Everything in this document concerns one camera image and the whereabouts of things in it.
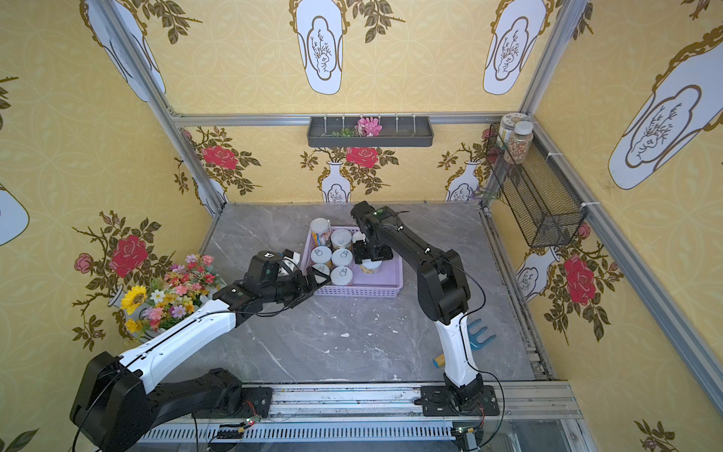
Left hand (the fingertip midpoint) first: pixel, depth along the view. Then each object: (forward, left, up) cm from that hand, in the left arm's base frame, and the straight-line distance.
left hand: (315, 282), depth 81 cm
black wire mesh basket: (+15, -67, +15) cm, 70 cm away
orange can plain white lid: (+22, -13, -7) cm, 26 cm away
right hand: (+14, -19, -6) cm, 24 cm away
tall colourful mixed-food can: (+20, 0, -2) cm, 21 cm away
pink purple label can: (+7, -7, -9) cm, 13 cm away
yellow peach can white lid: (+21, -6, -7) cm, 23 cm away
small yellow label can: (+15, +1, -9) cm, 18 cm away
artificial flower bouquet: (-4, +39, +2) cm, 39 cm away
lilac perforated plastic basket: (+6, -22, -13) cm, 26 cm away
